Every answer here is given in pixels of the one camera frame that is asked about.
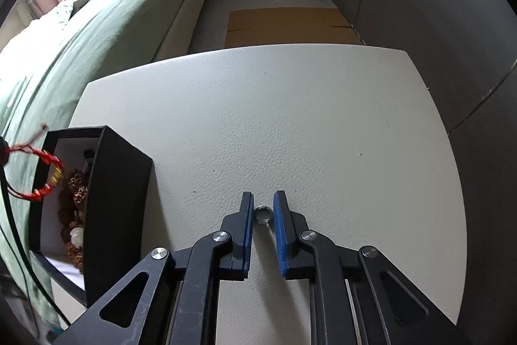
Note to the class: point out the white table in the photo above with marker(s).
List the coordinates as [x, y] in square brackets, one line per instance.
[351, 134]

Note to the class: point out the green bed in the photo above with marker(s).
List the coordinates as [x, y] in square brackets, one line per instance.
[45, 69]

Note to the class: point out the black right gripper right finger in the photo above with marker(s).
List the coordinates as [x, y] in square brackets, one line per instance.
[356, 296]

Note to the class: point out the brown cardboard sheet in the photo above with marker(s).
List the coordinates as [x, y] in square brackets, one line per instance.
[290, 25]

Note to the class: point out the black jewelry box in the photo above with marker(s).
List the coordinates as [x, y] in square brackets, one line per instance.
[87, 232]

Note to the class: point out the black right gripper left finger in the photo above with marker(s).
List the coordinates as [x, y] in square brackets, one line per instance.
[171, 297]

